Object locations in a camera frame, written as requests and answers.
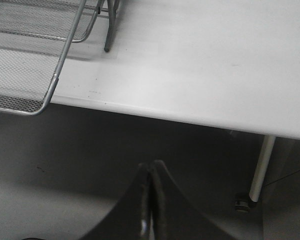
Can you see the table caster wheel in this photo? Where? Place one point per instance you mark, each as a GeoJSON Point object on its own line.
{"type": "Point", "coordinates": [242, 205]}

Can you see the grey metal rack frame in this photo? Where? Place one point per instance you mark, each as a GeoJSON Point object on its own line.
{"type": "Point", "coordinates": [111, 9]}

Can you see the white table leg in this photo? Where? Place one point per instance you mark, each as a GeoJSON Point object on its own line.
{"type": "Point", "coordinates": [261, 167]}

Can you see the silver mesh tray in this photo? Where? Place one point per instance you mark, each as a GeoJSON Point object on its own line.
{"type": "Point", "coordinates": [87, 20]}
{"type": "Point", "coordinates": [35, 37]}

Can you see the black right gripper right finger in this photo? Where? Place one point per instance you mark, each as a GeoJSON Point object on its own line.
{"type": "Point", "coordinates": [173, 216]}

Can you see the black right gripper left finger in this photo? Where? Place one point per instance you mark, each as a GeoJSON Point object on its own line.
{"type": "Point", "coordinates": [130, 218]}

